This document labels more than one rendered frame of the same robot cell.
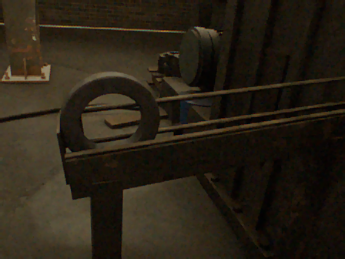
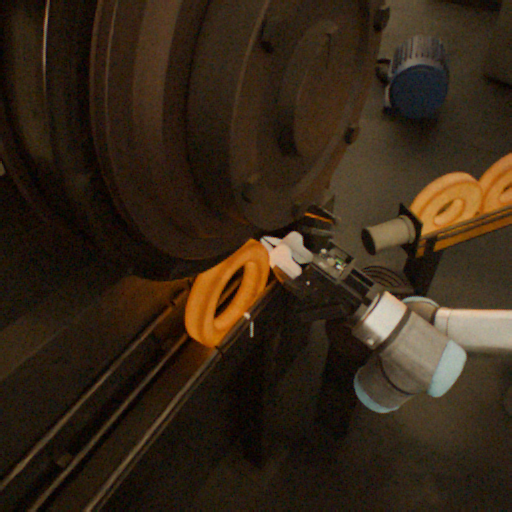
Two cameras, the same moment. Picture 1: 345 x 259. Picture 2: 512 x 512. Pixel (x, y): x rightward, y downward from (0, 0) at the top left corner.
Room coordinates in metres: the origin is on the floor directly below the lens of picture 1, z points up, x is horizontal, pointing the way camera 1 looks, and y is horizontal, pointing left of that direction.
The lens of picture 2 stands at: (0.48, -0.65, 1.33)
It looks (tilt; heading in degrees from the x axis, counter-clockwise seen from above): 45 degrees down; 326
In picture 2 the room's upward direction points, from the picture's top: straight up
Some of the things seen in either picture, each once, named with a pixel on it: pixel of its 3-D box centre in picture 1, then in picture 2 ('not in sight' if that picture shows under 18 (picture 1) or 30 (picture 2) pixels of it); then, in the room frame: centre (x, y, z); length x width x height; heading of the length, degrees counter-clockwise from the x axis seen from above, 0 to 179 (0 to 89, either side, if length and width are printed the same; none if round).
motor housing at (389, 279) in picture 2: not in sight; (355, 357); (0.90, -1.26, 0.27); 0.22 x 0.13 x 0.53; 111
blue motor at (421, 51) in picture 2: not in sight; (417, 73); (2.10, -2.86, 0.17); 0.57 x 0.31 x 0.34; 131
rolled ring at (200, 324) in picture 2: not in sight; (230, 291); (0.91, -0.90, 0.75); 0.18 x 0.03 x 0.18; 110
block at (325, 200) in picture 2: not in sight; (297, 239); (1.01, -1.12, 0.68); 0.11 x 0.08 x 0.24; 21
